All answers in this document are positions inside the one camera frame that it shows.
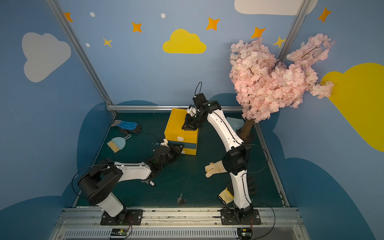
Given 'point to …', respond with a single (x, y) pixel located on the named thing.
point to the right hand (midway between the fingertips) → (185, 126)
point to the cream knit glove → (217, 167)
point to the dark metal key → (179, 201)
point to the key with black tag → (149, 181)
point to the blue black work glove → (126, 127)
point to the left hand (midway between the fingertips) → (185, 144)
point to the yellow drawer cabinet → (176, 135)
